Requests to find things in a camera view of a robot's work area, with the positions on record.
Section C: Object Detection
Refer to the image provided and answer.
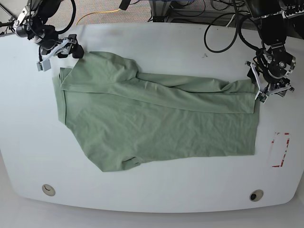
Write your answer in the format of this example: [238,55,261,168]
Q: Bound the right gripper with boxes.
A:
[27,23,85,59]

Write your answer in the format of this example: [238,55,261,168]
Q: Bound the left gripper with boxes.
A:
[247,43,296,96]

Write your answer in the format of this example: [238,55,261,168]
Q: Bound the green T-shirt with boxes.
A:
[52,52,259,172]

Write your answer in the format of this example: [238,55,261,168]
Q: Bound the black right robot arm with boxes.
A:
[11,0,84,60]

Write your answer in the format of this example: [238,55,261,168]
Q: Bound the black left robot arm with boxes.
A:
[237,0,296,103]

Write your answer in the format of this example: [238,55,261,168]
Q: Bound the red tape rectangle marker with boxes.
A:
[269,133,291,168]

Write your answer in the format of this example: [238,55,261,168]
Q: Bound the white power strip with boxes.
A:
[282,7,304,19]

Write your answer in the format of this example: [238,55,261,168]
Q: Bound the right table grommet hole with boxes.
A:
[249,190,264,202]

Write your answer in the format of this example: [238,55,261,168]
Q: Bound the table grommet hole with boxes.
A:
[249,190,264,202]
[42,184,56,197]

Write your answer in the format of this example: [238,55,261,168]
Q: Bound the left table grommet hole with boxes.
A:
[42,184,56,197]

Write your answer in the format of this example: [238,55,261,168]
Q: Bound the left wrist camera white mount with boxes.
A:
[245,61,290,103]

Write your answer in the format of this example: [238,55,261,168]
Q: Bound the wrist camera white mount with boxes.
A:
[37,38,71,72]
[245,61,290,103]

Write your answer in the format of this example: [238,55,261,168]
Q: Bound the yellow cable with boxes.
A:
[76,8,121,26]

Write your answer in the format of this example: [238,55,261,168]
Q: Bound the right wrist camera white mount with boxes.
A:
[37,38,71,72]

